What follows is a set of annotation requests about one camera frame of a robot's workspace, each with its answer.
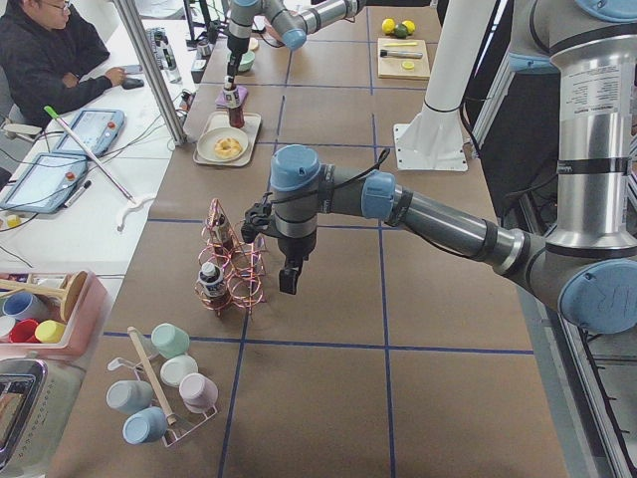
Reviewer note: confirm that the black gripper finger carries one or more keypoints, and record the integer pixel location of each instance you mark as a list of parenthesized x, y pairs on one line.
[(229, 83), (288, 280)]

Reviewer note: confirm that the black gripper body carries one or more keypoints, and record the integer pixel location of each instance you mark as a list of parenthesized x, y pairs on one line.
[(295, 247), (234, 52)]

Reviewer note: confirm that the tea bottle rack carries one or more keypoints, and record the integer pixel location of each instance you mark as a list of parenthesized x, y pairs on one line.
[(220, 234), (211, 279), (234, 106)]

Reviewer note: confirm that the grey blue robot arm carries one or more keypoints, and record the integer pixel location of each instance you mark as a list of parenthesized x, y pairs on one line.
[(293, 28), (585, 268)]

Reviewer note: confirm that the beige serving tray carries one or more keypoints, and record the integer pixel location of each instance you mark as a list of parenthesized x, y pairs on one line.
[(250, 128)]

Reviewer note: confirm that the tea bottle top rack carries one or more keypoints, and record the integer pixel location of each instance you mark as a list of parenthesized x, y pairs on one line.
[(220, 234)]

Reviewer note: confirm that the tea bottle bottom rack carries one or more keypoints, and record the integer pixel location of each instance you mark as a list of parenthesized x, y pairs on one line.
[(211, 279)]

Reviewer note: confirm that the mint green bowl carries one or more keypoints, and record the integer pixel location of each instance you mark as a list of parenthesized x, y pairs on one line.
[(246, 62)]

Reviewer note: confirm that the purple folded cloth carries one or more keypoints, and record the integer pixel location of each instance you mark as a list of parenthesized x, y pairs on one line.
[(220, 101)]

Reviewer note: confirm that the glazed donut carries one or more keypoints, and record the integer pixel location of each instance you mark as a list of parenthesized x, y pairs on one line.
[(227, 148)]

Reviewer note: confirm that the cream plate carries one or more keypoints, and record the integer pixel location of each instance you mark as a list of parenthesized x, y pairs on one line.
[(205, 144)]

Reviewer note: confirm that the black computer mouse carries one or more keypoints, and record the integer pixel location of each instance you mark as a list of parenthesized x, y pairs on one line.
[(132, 83)]

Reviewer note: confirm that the white grabber stick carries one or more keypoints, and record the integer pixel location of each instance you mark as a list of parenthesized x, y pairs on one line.
[(133, 202)]

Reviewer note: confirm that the mint green cup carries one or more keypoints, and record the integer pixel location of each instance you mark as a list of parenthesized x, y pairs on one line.
[(170, 340)]

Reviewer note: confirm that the upper teach pendant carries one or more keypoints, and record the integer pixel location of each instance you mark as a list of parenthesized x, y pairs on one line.
[(98, 128)]

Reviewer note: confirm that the teach pendant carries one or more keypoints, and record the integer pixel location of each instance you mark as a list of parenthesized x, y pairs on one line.
[(47, 183), (98, 128)]

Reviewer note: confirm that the pink cup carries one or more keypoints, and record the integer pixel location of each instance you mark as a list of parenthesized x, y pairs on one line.
[(198, 392)]

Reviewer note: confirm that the white cup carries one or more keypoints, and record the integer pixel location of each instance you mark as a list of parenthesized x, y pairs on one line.
[(175, 369)]

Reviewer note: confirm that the steel black muddler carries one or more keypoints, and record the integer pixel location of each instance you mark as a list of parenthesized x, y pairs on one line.
[(385, 53)]

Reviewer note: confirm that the left yellow lemon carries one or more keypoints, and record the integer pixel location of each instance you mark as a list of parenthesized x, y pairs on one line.
[(388, 26)]

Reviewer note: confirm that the yellow lemon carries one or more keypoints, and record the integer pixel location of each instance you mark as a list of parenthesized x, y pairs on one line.
[(409, 25), (388, 26)]

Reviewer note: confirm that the wooden cutting board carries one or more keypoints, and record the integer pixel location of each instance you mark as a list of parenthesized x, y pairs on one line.
[(390, 68)]

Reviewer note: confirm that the green lime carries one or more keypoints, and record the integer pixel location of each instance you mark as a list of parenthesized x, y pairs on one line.
[(400, 31)]

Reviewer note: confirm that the yellow plastic knife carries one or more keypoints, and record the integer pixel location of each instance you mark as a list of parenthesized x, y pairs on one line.
[(401, 44)]

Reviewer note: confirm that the black marker pen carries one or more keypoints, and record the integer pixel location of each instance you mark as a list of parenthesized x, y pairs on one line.
[(78, 193)]

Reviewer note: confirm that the right yellow lemon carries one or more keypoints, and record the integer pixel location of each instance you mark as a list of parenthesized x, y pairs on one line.
[(409, 25)]

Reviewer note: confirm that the person in black hoodie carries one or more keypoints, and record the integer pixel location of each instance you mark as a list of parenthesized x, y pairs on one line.
[(46, 49)]

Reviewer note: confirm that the grey cup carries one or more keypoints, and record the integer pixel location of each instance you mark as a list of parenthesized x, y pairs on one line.
[(129, 396)]

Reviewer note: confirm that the pink storage bin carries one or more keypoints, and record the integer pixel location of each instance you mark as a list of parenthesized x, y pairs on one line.
[(49, 315)]

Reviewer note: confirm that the light blue cup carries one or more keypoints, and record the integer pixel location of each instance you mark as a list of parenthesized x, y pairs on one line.
[(147, 425)]

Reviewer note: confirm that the lower teach pendant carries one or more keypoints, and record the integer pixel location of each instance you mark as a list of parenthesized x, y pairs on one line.
[(47, 183)]

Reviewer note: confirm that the silver toaster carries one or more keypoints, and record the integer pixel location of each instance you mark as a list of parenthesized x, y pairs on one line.
[(37, 397)]

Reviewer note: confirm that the copper wire bottle rack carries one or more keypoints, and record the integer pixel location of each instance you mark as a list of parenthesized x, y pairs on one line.
[(243, 268)]

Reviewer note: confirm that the aluminium frame post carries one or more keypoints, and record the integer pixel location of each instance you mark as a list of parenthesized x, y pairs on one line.
[(129, 17)]

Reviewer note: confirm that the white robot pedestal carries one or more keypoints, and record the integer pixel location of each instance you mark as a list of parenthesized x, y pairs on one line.
[(433, 140)]

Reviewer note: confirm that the wooden wire cup rack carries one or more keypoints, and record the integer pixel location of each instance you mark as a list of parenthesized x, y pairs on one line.
[(181, 422)]

